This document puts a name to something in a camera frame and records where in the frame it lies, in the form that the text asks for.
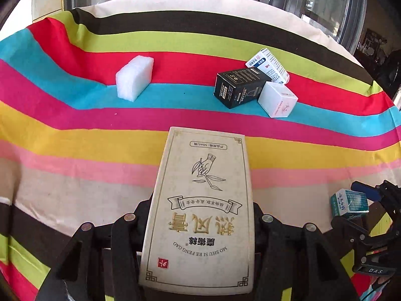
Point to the black printed box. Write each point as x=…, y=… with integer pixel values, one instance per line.
x=238, y=87

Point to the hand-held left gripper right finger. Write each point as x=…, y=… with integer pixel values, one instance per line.
x=260, y=222

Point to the white foam block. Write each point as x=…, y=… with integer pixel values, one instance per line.
x=134, y=78

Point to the plain white small box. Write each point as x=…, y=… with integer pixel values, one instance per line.
x=277, y=100

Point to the teal medicine box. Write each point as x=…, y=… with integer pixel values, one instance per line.
x=347, y=202

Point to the dark cluttered shelf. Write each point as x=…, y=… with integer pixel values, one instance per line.
x=374, y=47

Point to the white blue medicine box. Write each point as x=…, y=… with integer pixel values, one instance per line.
x=269, y=64

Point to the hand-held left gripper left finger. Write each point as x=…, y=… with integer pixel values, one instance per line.
x=137, y=214

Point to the striped colourful tablecloth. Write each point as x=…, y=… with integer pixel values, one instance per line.
x=94, y=131

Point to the beige cardboard box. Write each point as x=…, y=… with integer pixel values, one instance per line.
x=200, y=210

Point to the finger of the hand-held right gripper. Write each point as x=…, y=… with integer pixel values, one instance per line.
x=351, y=229
x=363, y=191

